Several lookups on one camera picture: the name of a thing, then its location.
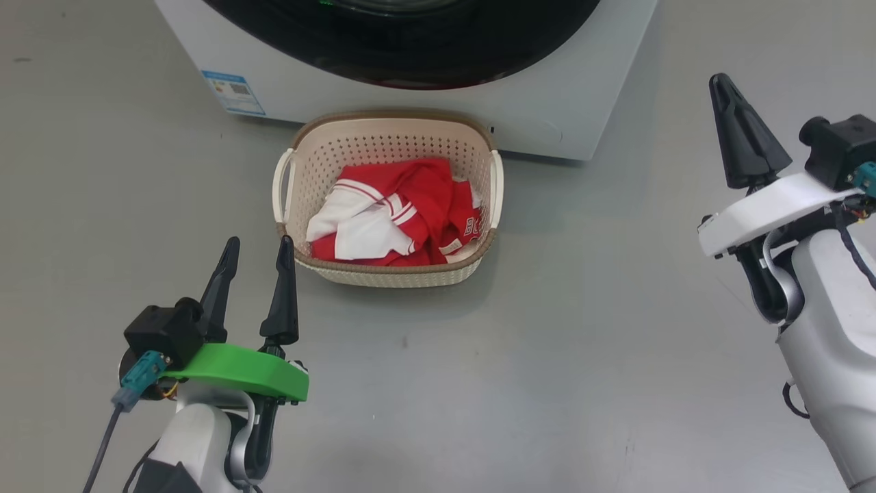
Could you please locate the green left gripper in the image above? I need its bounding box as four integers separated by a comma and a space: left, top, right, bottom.
161, 235, 310, 405

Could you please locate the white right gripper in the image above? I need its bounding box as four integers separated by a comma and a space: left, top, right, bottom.
697, 73, 864, 260

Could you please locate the red and white garment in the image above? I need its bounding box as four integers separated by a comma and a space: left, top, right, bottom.
305, 157, 484, 267

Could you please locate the black glass washing machine door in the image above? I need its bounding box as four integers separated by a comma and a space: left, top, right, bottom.
202, 0, 603, 91

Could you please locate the white washing machine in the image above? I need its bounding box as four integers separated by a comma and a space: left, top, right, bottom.
154, 0, 659, 162

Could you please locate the cream plastic laundry basket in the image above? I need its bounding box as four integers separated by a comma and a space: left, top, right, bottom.
272, 111, 505, 288

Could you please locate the blue energy label sticker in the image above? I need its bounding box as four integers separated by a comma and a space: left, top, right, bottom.
201, 69, 266, 116

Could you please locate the teal plug right camera cable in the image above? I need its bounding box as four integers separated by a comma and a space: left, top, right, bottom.
852, 162, 876, 199

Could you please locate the teal plug camera cable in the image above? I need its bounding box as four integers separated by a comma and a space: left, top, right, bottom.
82, 351, 168, 493
852, 162, 876, 199

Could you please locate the teal plug left camera cable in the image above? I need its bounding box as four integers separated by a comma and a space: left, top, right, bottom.
82, 351, 168, 493

